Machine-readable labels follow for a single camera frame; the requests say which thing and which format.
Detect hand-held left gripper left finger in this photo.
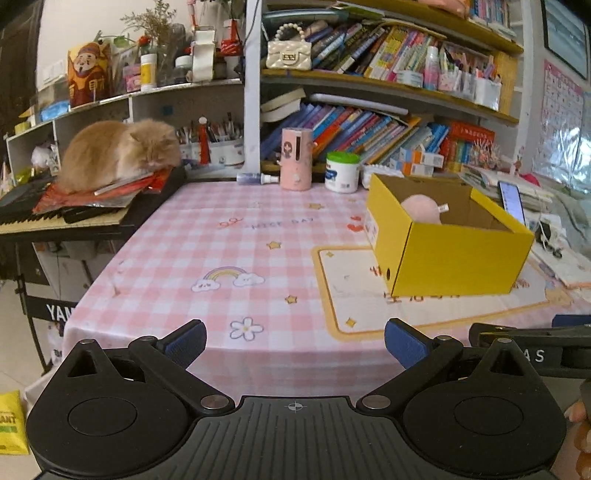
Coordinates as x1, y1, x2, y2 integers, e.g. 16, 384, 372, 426
54, 318, 236, 415

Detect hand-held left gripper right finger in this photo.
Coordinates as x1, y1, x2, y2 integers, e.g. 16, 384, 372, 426
355, 318, 546, 414

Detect yellow cardboard box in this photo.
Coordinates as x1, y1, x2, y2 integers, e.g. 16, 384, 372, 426
366, 173, 535, 297

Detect pale pink plush toy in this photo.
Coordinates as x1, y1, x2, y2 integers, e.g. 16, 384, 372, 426
399, 194, 450, 225

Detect person's right hand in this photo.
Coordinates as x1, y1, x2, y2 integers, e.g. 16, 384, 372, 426
564, 398, 591, 480

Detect stack of paper sheets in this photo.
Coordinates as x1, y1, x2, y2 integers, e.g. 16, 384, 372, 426
531, 244, 591, 289

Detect pink checked tablecloth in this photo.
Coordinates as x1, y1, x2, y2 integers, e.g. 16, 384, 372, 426
62, 181, 591, 402

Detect smartphone with lit screen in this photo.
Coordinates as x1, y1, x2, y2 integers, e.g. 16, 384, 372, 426
498, 181, 527, 227

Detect black piano keyboard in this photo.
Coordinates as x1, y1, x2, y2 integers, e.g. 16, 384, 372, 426
0, 166, 188, 241

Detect black keyboard stand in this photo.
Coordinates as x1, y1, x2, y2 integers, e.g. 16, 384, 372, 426
14, 240, 75, 370

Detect stack of booklets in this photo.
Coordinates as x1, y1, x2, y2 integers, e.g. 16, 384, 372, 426
459, 164, 555, 208

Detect white ridged tray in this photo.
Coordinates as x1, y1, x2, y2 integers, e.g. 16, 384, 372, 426
361, 164, 402, 189

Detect orange and white carton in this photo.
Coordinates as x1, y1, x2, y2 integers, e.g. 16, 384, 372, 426
390, 159, 435, 177
399, 147, 445, 167

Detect small spray bottle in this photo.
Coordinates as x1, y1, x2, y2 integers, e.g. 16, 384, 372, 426
237, 172, 281, 185

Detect white jar green lid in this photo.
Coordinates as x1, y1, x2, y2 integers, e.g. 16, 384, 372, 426
324, 151, 361, 193

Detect red foil packets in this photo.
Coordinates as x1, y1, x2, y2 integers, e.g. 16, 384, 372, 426
34, 168, 174, 215

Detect yellow plastic bag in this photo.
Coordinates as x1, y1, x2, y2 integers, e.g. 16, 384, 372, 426
0, 390, 31, 455

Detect orange fluffy cat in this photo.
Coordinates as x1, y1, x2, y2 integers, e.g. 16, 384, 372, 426
58, 117, 183, 195

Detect red boxed book set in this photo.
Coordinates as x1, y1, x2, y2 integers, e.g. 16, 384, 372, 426
441, 121, 497, 160

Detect pink cylindrical dispenser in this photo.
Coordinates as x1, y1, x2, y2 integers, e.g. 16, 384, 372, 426
281, 127, 315, 191

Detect row of colourful books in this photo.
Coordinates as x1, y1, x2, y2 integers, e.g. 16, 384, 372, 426
261, 104, 451, 167

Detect white scalloped pen holder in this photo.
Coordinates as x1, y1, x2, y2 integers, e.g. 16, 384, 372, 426
473, 76, 502, 112

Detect long white bar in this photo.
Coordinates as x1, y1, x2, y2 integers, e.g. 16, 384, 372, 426
310, 92, 409, 116

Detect yellow woven basket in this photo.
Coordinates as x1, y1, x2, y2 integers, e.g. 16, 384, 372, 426
496, 51, 518, 116

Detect thick lying books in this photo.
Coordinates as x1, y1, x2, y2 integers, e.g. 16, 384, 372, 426
260, 88, 306, 123

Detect white bookshelf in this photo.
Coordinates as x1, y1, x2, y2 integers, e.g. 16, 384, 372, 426
4, 0, 532, 181

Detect white bottle yellow label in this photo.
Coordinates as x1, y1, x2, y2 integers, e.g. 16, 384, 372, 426
140, 53, 158, 92

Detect fortune god figure box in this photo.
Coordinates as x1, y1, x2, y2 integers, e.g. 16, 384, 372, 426
67, 41, 112, 109

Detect black framed picture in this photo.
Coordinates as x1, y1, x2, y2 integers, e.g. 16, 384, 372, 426
541, 0, 591, 80

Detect row of upright books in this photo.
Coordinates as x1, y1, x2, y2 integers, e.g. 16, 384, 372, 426
311, 21, 444, 79

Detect white pearl handbag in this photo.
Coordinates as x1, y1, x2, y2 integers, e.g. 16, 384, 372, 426
267, 22, 311, 71

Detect dried flower bouquet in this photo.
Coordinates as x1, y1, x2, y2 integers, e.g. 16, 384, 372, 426
121, 0, 188, 86

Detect pink wall poster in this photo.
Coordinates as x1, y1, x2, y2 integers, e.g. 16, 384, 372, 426
531, 60, 586, 181

